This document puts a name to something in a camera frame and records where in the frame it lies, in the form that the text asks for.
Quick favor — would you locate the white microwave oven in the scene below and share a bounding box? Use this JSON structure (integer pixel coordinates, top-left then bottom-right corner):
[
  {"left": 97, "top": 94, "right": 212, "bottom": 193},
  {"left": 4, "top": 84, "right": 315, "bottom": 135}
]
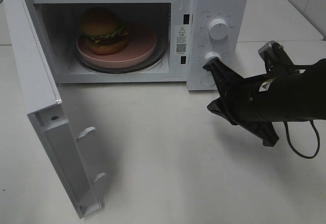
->
[{"left": 4, "top": 0, "right": 247, "bottom": 94}]

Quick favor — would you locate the burger with lettuce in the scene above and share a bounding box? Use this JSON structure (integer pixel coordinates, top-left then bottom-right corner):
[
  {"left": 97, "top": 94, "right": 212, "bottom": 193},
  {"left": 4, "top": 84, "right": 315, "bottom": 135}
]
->
[{"left": 79, "top": 7, "right": 129, "bottom": 55}]

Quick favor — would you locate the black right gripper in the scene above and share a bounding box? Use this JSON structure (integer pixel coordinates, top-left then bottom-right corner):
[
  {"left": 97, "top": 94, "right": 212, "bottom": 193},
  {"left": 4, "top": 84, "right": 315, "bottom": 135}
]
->
[{"left": 203, "top": 58, "right": 279, "bottom": 147}]

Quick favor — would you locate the pink round plate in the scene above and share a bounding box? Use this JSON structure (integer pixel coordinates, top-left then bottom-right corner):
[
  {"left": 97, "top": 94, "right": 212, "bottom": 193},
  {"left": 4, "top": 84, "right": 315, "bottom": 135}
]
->
[{"left": 76, "top": 22, "right": 158, "bottom": 69}]

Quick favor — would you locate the white microwave door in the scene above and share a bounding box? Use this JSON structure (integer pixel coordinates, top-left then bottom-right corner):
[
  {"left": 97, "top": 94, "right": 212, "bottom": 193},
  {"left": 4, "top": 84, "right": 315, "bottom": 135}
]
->
[{"left": 3, "top": 0, "right": 106, "bottom": 218}]

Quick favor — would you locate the round white door button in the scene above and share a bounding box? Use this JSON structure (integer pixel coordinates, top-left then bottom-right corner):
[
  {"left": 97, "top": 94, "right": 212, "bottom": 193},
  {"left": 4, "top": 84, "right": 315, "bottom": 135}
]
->
[{"left": 201, "top": 75, "right": 215, "bottom": 88}]

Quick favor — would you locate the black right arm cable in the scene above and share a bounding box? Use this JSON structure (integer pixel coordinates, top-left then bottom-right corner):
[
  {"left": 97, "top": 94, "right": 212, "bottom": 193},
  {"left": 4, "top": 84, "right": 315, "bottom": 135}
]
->
[{"left": 283, "top": 119, "right": 321, "bottom": 159}]

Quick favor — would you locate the glass microwave turntable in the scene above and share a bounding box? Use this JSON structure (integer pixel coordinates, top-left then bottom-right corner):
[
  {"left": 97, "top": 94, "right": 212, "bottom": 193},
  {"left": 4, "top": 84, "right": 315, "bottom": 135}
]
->
[{"left": 74, "top": 40, "right": 167, "bottom": 74}]

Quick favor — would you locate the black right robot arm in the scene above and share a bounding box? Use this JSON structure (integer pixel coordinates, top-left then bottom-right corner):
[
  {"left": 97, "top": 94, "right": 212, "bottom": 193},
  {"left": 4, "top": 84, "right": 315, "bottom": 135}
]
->
[{"left": 203, "top": 58, "right": 325, "bottom": 147}]

